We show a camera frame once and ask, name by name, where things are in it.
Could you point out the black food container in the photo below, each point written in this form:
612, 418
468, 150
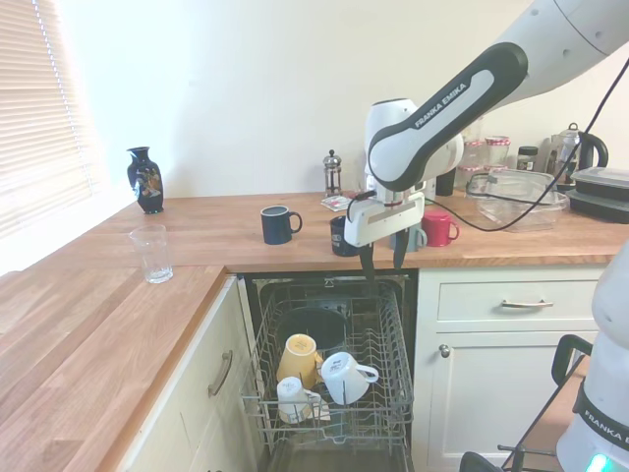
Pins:
602, 179
597, 204

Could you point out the small white cup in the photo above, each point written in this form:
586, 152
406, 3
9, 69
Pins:
291, 395

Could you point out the grey mug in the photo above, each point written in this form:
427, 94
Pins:
417, 240

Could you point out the glass jar gingham lid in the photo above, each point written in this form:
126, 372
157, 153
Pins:
497, 151
473, 155

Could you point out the red mug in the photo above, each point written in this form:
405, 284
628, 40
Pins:
437, 228

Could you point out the black enamel mug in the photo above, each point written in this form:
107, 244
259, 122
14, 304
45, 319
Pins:
338, 243

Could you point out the clear plastic food container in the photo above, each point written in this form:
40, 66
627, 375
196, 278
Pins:
535, 211

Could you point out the yellow mug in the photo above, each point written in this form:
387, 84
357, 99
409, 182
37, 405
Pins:
297, 361

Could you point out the round metal cabinet knob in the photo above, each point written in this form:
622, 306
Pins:
444, 350

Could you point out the white cabinet drawer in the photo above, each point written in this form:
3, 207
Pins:
472, 302
196, 354

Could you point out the built-in dishwasher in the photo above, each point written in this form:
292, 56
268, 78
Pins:
255, 305

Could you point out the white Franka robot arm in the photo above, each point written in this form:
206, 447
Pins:
442, 123

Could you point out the red white sachet packet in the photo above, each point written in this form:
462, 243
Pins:
335, 202

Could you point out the dark jar black lid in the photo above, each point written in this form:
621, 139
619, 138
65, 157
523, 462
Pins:
527, 158

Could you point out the black painted vase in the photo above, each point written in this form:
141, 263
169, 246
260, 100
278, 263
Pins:
146, 182

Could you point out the white cabinet door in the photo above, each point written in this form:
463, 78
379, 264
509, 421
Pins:
491, 393

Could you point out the white green drink can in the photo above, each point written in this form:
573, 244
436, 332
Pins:
430, 187

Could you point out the black shaker bottle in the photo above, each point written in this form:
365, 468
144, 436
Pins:
444, 184

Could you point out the navy blue mug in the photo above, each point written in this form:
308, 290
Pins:
276, 228

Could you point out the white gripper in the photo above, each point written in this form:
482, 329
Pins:
383, 221

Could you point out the cream venetian blind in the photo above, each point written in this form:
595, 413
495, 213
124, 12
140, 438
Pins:
34, 123

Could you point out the glass French press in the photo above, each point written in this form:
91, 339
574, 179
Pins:
332, 177

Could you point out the clear lid with black clips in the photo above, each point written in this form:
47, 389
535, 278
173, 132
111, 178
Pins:
511, 179

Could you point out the clear drinking glass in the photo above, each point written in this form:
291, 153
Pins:
151, 258

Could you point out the black clamp stand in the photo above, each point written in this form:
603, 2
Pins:
560, 356

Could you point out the large white mug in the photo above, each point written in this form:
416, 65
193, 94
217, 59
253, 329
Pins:
341, 376

